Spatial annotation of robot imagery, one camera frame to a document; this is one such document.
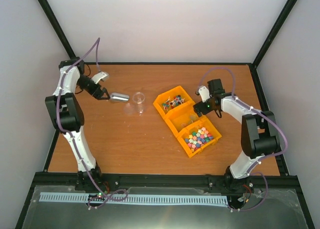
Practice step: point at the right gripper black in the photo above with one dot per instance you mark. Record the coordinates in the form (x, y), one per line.
(203, 110)

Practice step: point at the silver metal scoop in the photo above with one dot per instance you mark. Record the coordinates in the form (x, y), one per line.
(116, 97)

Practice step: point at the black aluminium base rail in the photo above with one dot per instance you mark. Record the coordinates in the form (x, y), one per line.
(208, 183)

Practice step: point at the light blue cable duct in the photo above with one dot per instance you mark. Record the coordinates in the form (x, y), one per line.
(135, 199)

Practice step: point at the yellow three-compartment bin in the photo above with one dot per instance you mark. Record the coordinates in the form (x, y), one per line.
(182, 120)

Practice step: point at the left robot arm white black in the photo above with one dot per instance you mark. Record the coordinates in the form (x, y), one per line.
(68, 118)

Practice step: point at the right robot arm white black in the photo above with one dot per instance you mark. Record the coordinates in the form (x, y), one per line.
(259, 135)

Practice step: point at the pile of lollipops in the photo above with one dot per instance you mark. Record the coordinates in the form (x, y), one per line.
(173, 102)

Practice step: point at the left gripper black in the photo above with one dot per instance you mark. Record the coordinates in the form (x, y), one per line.
(100, 92)

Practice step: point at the pile of star candies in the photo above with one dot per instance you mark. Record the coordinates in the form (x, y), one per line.
(198, 138)

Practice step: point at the clear plastic cup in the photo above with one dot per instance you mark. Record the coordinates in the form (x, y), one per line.
(139, 98)

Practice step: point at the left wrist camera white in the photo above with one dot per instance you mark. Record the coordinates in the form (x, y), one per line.
(101, 76)

